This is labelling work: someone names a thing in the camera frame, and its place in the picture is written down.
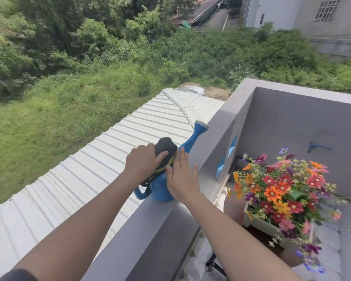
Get bunch of colourful flowers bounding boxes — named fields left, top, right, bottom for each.
left=226, top=146, right=351, bottom=274

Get barred window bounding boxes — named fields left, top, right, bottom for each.
left=314, top=0, right=341, bottom=24

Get black cloth with yellow stripe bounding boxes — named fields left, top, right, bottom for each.
left=140, top=137, right=178, bottom=188

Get grey building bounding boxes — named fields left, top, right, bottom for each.
left=292, top=0, right=351, bottom=39

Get white sack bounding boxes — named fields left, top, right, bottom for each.
left=178, top=84, right=206, bottom=96

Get blue wall tap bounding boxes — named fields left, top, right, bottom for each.
left=307, top=141, right=333, bottom=153

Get person's right hand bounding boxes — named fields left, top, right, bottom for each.
left=165, top=147, right=202, bottom=202

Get long dark-roofed shed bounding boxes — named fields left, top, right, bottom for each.
left=170, top=0, right=230, bottom=27

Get black sleeve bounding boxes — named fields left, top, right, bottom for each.
left=0, top=268, right=39, bottom=281

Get white corrugated metal roof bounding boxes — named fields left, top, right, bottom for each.
left=0, top=88, right=226, bottom=281

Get white building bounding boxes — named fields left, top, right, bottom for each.
left=242, top=0, right=304, bottom=30

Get grey concrete fence wall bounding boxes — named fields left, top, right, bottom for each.
left=308, top=36, right=351, bottom=60

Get white planter box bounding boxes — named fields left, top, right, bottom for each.
left=242, top=201, right=315, bottom=250

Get blue plastic watering can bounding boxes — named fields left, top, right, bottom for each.
left=134, top=120, right=209, bottom=202

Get black stand legs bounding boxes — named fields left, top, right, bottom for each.
left=205, top=251, right=229, bottom=279

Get person's left hand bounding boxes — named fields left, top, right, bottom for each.
left=125, top=143, right=169, bottom=185

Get green trees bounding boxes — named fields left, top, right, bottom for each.
left=0, top=0, right=351, bottom=98

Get person's left forearm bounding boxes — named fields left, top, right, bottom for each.
left=12, top=170, right=145, bottom=281

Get person's right forearm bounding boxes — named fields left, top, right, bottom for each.
left=175, top=190, right=303, bottom=281

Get blue diamond wall tile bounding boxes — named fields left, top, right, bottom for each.
left=216, top=156, right=227, bottom=178
left=228, top=134, right=238, bottom=157

